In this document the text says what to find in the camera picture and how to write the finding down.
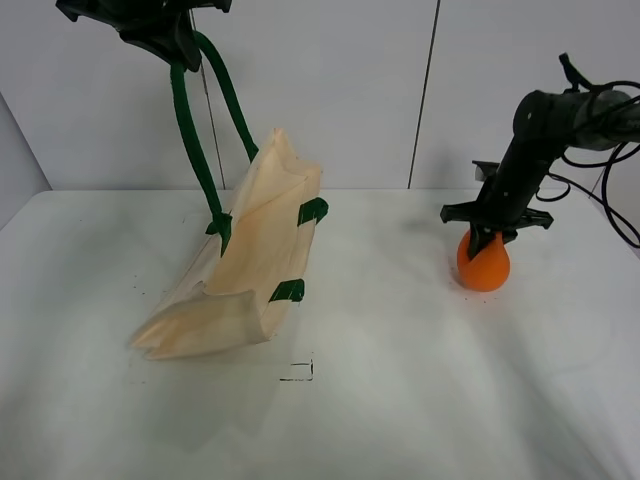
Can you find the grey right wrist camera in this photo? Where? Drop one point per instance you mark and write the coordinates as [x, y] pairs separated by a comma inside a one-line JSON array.
[[484, 170]]

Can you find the cream linen bag green handles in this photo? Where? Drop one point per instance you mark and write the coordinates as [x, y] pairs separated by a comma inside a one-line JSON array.
[[238, 289]]

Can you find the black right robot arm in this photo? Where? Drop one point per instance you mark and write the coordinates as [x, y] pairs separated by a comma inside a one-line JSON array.
[[545, 125]]

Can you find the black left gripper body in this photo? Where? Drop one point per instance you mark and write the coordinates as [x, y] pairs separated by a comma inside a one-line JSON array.
[[140, 18]]

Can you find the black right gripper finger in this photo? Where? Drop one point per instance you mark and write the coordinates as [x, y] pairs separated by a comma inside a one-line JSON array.
[[479, 239], [508, 236]]

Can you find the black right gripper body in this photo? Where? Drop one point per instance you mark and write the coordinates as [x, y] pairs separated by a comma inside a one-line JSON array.
[[503, 201]]

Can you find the orange fruit with stem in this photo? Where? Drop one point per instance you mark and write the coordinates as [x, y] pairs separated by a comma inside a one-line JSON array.
[[488, 270]]

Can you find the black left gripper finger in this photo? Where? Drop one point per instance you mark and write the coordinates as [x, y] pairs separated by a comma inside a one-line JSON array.
[[186, 48], [162, 46]]

